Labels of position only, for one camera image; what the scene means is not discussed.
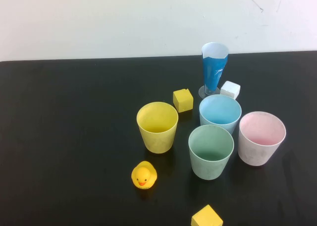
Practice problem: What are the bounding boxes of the yellow rubber duck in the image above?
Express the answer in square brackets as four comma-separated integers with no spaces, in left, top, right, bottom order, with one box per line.
[131,161,158,190]

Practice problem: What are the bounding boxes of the plain yellow foam cube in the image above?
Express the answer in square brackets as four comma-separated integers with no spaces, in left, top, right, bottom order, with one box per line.
[191,204,224,226]

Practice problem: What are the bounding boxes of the blue conical measuring glass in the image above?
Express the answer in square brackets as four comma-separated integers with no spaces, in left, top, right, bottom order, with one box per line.
[198,42,229,100]

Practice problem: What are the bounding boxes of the white foam cube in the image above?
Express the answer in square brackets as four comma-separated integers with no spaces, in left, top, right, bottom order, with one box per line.
[220,80,241,100]

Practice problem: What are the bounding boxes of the notched yellow foam cube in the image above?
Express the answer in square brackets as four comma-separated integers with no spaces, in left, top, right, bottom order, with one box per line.
[172,88,194,113]

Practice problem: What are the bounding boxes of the pink plastic cup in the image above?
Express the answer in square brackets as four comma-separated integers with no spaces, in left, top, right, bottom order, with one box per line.
[238,111,287,167]

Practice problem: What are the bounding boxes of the light blue plastic cup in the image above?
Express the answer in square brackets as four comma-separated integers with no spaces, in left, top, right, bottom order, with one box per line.
[199,94,242,135]

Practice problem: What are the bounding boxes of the green plastic cup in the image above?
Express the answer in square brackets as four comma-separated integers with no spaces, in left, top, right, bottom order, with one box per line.
[188,124,235,181]

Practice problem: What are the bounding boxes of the yellow plastic cup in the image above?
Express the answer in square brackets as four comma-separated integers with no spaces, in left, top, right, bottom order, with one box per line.
[136,101,179,154]

